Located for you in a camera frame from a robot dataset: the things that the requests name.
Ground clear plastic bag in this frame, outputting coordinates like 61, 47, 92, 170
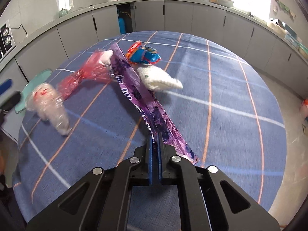
26, 82, 71, 136

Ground purple snack wrapper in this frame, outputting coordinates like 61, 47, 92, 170
111, 43, 198, 164

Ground white foam net sleeve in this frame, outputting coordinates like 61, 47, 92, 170
133, 64, 183, 91

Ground blue snack wrapper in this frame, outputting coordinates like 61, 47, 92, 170
128, 46, 161, 65

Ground red transparent plastic bag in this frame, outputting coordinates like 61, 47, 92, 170
57, 50, 113, 100

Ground red orange snack bag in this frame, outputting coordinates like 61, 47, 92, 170
125, 41, 142, 59

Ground grey lower kitchen cabinets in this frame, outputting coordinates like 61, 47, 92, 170
0, 0, 308, 145

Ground teal trash bin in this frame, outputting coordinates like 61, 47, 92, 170
15, 69, 53, 114

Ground black white microwave oven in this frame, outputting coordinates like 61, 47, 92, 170
0, 20, 16, 60

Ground blue plaid tablecloth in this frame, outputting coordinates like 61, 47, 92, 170
13, 31, 286, 230

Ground green ceramic jar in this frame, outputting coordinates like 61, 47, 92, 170
59, 8, 68, 18

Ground blue gas cylinder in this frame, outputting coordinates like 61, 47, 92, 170
118, 17, 126, 34

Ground steel pot with lid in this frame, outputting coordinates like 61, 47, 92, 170
216, 0, 233, 8

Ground microwave power cable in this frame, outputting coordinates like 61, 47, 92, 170
10, 23, 27, 37

